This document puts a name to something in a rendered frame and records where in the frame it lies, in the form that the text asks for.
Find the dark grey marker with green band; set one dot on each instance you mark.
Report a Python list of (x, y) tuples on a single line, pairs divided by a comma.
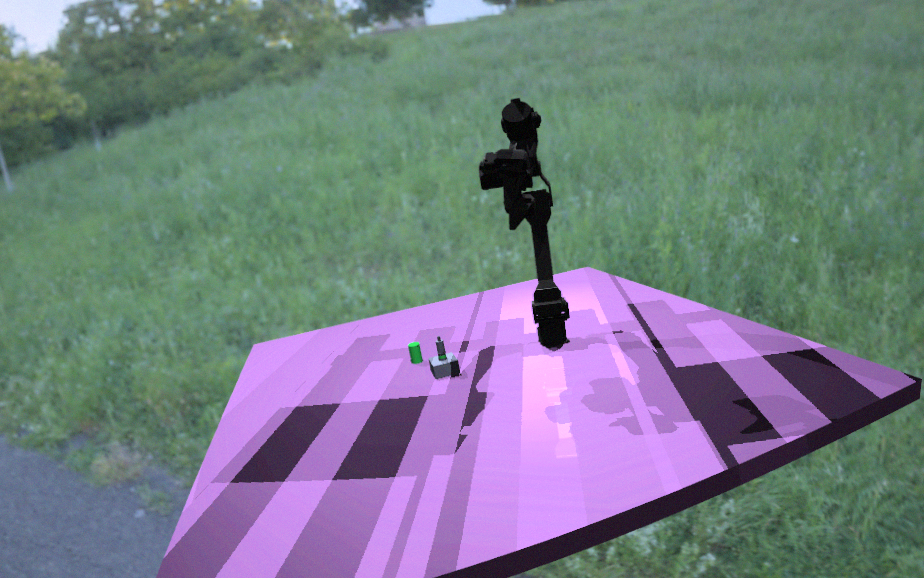
[(440, 349)]

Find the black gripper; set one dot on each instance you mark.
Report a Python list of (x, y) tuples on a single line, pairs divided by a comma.
[(516, 177)]

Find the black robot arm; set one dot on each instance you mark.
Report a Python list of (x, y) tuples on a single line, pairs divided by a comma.
[(519, 122)]

